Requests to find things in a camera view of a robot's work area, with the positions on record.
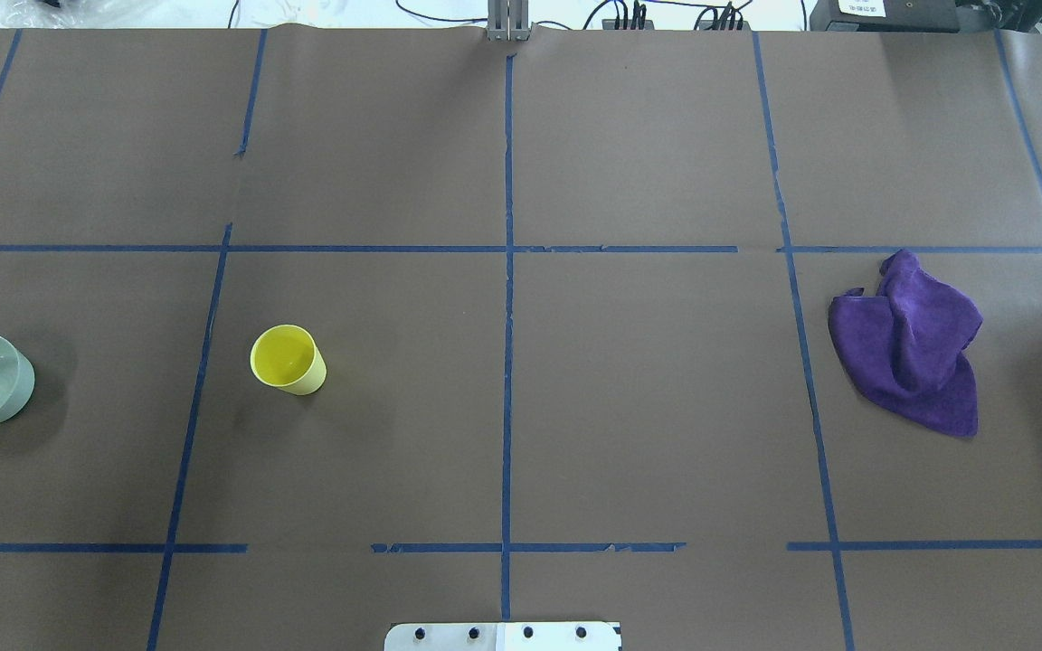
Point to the purple microfiber cloth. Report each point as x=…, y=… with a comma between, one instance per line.
x=904, y=347

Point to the black computer box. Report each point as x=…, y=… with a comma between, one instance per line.
x=884, y=16

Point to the yellow plastic cup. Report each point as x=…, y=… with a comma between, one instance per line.
x=287, y=358

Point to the black power strip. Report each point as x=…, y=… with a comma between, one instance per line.
x=636, y=22

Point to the aluminium frame post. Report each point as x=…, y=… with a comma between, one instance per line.
x=508, y=21

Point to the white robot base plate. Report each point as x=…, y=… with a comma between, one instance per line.
x=533, y=635

